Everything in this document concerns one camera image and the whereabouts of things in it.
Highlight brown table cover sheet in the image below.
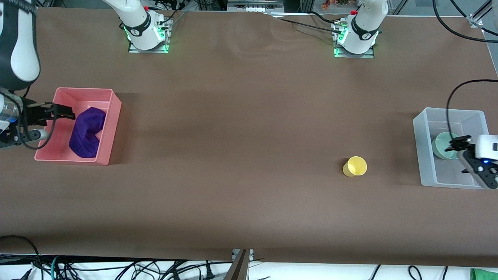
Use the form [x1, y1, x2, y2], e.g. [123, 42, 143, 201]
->
[0, 7, 498, 269]

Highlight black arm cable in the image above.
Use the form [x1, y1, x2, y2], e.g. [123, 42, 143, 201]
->
[433, 0, 498, 145]
[0, 87, 53, 151]

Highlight yellow cup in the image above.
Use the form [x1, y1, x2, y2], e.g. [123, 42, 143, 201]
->
[342, 156, 368, 177]

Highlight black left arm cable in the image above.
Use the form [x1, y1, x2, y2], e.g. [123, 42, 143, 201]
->
[433, 0, 498, 145]

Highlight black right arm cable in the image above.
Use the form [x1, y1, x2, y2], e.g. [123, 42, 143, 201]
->
[0, 87, 53, 151]

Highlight green cloth scrap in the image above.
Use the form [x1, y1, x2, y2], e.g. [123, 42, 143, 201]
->
[470, 268, 498, 280]

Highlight clear plastic bin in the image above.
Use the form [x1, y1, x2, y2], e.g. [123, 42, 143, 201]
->
[412, 107, 498, 190]

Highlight pale green bowl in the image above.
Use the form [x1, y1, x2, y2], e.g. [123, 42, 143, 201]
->
[431, 132, 461, 160]

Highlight long black tabletop cable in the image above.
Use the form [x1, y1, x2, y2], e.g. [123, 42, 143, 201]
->
[263, 12, 345, 35]

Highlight purple cloth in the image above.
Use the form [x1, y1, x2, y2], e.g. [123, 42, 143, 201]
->
[69, 107, 107, 159]

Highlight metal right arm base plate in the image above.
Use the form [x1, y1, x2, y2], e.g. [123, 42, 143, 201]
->
[128, 17, 170, 54]

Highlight short black tabletop cable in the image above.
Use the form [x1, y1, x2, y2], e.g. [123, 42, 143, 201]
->
[309, 11, 347, 25]

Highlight aluminium frame profile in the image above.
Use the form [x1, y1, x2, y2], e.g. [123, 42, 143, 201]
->
[469, 0, 491, 28]

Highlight white power strip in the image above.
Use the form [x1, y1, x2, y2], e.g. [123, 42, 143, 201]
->
[228, 0, 284, 12]

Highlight orange background objects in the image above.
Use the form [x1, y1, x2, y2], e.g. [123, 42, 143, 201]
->
[321, 0, 355, 10]

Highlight brown table support beam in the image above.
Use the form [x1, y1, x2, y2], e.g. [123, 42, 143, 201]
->
[224, 249, 251, 280]

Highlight pink plastic bin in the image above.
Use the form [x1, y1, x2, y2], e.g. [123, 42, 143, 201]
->
[34, 88, 122, 166]

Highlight black looped floor cable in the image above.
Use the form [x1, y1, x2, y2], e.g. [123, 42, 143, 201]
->
[0, 235, 41, 280]

